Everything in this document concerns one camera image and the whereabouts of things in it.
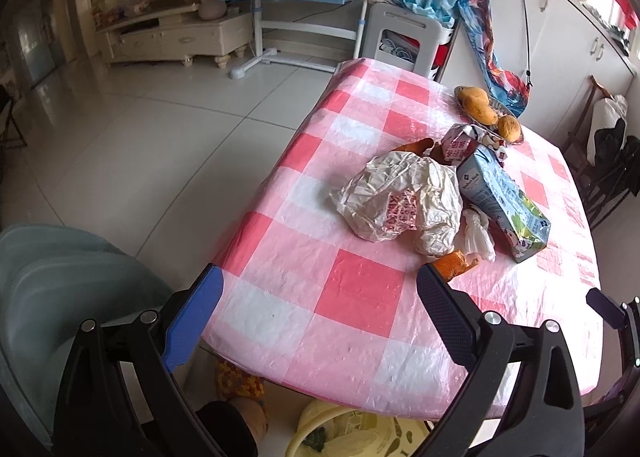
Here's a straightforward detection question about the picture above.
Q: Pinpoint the orange peel piece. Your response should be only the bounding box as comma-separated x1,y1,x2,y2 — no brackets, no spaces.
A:
431,250,480,281
395,138,435,156

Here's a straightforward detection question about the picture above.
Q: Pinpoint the white tissue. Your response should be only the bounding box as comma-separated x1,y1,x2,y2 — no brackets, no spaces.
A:
456,205,496,262

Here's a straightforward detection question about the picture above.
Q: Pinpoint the blue milk carton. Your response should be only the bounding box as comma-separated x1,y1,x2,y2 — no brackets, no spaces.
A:
457,145,551,262

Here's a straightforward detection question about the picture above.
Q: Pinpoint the white plastic bag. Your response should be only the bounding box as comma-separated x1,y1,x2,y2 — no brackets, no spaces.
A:
330,151,463,259

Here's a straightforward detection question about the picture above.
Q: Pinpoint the small red white carton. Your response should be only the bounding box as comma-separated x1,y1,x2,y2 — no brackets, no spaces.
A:
440,124,478,166

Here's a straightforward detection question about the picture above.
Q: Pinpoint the red snack wrapper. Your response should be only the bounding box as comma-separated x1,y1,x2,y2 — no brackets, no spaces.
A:
463,125,506,165

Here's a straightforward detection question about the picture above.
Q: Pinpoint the yellow trash bin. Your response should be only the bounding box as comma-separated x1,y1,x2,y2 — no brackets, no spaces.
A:
285,399,435,457

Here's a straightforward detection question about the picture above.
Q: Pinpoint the colourful knitted slipper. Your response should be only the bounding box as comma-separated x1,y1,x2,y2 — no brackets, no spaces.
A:
215,359,266,403

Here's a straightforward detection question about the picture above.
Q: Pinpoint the pink checkered tablecloth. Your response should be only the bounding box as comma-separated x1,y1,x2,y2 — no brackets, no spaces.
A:
203,58,603,419

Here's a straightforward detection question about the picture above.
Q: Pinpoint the black folded chair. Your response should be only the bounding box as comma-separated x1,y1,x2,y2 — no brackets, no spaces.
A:
579,118,639,231

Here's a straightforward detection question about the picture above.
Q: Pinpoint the wooden folding stool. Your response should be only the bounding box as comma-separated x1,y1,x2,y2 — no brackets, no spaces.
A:
561,75,613,177

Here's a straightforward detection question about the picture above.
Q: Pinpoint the right yellow mango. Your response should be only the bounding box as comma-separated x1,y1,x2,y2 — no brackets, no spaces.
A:
497,115,522,143

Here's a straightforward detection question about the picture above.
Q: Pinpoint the yellow mango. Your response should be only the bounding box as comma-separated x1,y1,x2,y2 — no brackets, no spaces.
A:
497,115,522,143
458,87,499,126

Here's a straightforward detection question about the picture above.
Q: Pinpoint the dark wicker fruit basket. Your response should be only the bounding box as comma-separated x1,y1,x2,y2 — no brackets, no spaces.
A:
454,86,524,144

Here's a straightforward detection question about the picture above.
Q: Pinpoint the left yellow mango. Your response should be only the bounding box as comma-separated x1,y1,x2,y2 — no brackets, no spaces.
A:
458,87,499,126

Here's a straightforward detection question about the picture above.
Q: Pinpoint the colourful hanging bag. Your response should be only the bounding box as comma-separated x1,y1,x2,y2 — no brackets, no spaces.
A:
457,0,533,118

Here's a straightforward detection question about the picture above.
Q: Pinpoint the cream TV stand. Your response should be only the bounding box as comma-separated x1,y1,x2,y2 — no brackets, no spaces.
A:
96,4,253,69

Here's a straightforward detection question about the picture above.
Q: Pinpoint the white plastic stool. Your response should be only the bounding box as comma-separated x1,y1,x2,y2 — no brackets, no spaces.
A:
361,3,446,78

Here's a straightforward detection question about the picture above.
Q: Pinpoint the light blue crumpled cloth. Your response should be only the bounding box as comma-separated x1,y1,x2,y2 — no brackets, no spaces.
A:
392,0,458,29

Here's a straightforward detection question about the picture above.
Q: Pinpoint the pink kettlebell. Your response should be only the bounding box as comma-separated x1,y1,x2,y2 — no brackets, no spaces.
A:
198,0,227,21

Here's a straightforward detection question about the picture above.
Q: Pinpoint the white wall cabinet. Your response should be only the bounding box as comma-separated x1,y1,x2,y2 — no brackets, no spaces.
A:
439,0,639,139

